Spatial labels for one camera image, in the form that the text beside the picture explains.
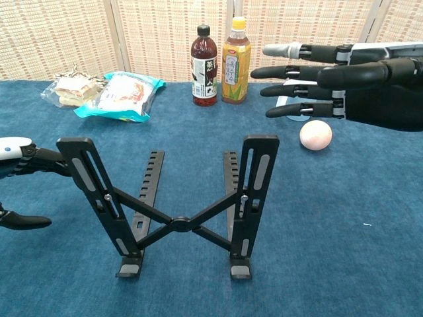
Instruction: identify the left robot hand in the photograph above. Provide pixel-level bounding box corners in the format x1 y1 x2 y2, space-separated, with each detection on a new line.
0 137 72 231

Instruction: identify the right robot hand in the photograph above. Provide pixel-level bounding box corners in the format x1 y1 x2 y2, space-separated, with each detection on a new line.
250 42 423 132

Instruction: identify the black folding stand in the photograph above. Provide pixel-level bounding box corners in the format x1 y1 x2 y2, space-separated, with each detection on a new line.
56 134 280 281

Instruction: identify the pink ball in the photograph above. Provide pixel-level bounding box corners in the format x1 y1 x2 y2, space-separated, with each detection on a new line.
299 120 333 151

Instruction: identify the clear bagged sandwich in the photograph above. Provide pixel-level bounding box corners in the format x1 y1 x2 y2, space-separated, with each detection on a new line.
40 76 103 109

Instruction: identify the white plastic measuring cup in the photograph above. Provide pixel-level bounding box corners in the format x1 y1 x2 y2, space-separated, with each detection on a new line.
276 77 323 122

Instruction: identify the teal snack packet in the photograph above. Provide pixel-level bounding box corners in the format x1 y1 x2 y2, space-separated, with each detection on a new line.
73 71 167 123

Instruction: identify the blue table cloth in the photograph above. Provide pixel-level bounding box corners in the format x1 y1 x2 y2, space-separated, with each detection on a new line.
0 79 423 317

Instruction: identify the yellow tea bottle yellow cap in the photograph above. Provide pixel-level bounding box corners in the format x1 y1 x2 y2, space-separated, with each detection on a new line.
221 16 252 105

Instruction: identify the dark tea bottle black cap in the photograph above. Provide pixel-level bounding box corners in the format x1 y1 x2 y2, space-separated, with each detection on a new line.
190 24 219 108

